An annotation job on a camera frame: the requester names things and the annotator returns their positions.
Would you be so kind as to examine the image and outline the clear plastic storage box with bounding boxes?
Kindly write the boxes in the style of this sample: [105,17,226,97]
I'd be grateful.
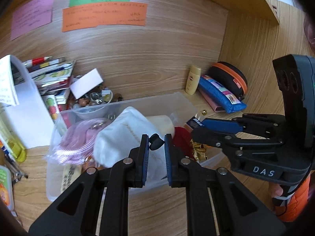
[45,92,222,202]

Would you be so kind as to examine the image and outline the wooden desktop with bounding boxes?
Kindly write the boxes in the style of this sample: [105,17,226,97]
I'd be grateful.
[0,88,283,236]

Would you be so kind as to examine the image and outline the fruit print card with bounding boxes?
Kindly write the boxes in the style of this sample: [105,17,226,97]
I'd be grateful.
[42,95,61,124]

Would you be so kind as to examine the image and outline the person's right forearm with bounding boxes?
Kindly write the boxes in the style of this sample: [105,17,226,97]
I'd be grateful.
[273,174,312,223]

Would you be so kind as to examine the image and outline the green and orange tube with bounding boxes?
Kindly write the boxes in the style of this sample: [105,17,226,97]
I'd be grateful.
[0,166,15,210]

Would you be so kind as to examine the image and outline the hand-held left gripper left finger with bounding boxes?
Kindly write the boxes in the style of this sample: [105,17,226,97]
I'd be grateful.
[28,134,150,236]

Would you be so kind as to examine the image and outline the person's right hand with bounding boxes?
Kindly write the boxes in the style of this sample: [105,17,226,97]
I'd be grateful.
[268,182,289,199]

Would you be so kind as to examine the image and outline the small white box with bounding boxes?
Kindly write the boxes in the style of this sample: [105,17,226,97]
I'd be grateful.
[69,68,104,99]

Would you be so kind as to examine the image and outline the small blue box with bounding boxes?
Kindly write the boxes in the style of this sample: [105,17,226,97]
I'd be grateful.
[184,117,205,133]

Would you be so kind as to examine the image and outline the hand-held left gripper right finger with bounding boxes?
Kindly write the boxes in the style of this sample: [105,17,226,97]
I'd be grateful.
[164,133,287,236]

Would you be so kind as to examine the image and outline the pink sticky note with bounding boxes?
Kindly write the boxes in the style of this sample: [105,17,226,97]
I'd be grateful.
[10,0,55,41]

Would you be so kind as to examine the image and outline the small brushes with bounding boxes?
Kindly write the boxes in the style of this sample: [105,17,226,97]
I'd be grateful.
[2,152,29,183]

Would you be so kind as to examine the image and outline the white folded leaflet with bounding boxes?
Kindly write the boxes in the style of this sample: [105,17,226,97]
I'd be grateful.
[0,55,56,150]

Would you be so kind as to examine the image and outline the beige cylindrical jar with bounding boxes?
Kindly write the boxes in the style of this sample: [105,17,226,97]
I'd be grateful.
[148,115,176,138]

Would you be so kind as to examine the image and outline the white cloth pouch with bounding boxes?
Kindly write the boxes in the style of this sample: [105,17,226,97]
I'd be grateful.
[94,106,175,180]

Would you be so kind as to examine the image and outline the stack of booklets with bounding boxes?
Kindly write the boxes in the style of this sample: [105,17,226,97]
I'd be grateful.
[25,56,75,104]

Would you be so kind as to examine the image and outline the red and white felt pouch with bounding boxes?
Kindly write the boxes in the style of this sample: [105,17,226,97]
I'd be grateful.
[172,127,195,158]

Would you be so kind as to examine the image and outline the glass bowl of trinkets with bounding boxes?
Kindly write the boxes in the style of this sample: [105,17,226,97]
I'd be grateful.
[71,86,114,120]

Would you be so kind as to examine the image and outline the blue zipper pouch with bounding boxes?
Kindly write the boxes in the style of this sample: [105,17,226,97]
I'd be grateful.
[198,75,247,113]

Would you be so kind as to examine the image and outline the pink flat case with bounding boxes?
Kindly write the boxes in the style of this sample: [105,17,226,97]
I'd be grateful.
[198,87,225,112]

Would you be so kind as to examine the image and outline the black case with orange zipper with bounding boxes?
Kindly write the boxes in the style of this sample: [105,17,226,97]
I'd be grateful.
[208,61,248,101]

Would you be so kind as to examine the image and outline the wooden tag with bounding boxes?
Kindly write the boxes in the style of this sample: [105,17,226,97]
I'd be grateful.
[60,165,83,195]

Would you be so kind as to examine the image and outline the orange sticky note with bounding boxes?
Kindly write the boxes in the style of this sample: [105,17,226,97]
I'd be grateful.
[61,2,147,33]

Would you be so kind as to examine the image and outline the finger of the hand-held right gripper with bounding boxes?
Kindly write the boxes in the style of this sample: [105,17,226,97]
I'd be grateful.
[191,126,286,153]
[203,114,287,134]

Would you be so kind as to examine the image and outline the yellow-green spray bottle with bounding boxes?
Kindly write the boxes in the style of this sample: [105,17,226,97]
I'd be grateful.
[0,118,27,163]

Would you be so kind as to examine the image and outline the gold ribbon bow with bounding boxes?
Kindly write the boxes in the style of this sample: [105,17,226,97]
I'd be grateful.
[190,138,209,163]

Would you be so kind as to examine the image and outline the pink cord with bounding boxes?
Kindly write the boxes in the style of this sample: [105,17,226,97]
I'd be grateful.
[45,118,111,166]

